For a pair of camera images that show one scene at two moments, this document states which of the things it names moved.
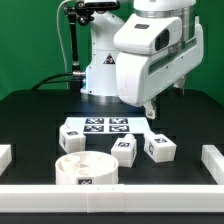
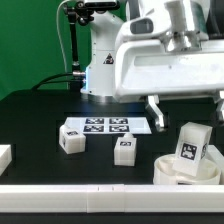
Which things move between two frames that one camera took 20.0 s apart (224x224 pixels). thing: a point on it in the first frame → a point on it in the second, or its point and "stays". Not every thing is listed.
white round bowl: (87, 168) → (164, 173)
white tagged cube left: (71, 139) stays
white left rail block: (5, 157) stays
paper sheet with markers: (110, 125) stays
